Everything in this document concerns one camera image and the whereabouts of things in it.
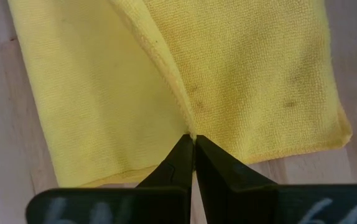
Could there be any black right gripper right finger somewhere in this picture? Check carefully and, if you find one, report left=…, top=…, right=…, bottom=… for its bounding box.
left=195, top=135, right=357, bottom=224

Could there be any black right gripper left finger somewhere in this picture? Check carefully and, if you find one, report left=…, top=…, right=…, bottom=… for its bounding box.
left=25, top=134, right=195, bottom=224

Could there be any yellow microfiber towel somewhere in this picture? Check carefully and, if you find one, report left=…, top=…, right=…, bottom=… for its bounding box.
left=7, top=0, right=353, bottom=188

